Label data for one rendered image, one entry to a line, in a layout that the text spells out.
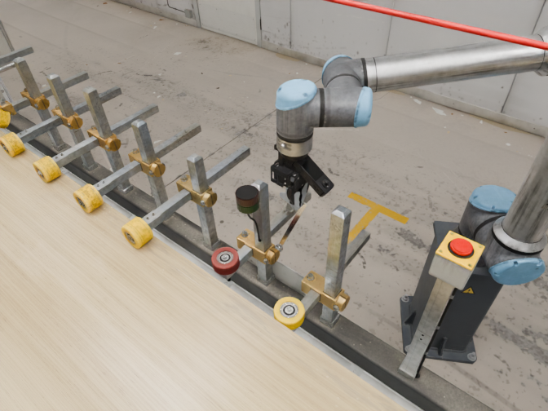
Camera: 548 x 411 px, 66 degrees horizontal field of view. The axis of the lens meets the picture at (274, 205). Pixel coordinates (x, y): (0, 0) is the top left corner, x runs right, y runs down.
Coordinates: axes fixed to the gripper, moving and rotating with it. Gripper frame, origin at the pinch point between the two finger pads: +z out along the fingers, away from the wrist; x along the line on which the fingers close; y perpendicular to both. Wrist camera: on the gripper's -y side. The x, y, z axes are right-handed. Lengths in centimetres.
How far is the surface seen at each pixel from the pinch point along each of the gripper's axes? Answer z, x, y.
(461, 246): -22.4, 8.2, -43.0
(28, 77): -2, 8, 131
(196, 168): -5.0, 9.4, 30.8
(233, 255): 11.1, 18.1, 9.6
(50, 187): 13, 34, 82
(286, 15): 65, -253, 196
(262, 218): 0.5, 9.4, 5.7
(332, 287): 11.8, 9.4, -18.5
